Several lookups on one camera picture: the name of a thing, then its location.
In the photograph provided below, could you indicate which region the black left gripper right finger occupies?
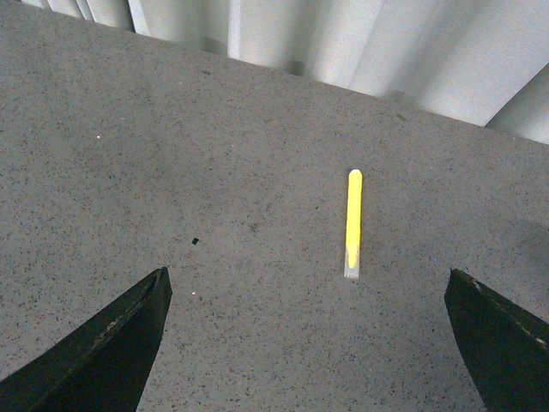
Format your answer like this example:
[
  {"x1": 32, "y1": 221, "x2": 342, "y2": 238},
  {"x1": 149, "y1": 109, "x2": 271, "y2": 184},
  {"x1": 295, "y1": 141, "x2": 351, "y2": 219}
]
[{"x1": 444, "y1": 269, "x2": 548, "y2": 411}]

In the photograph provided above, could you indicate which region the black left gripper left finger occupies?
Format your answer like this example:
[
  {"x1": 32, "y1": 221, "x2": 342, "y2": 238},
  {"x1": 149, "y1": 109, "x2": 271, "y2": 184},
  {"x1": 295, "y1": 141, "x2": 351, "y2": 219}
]
[{"x1": 1, "y1": 268, "x2": 172, "y2": 411}]

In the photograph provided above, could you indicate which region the yellow highlighter pen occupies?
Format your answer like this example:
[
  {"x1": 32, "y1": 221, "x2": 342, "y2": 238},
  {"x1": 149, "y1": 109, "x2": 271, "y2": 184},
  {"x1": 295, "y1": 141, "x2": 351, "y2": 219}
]
[{"x1": 344, "y1": 169, "x2": 363, "y2": 279}]

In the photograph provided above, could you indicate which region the white pleated curtain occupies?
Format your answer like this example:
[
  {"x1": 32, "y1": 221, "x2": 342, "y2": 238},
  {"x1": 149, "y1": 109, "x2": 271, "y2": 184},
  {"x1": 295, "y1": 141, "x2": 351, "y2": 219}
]
[{"x1": 38, "y1": 0, "x2": 548, "y2": 143}]

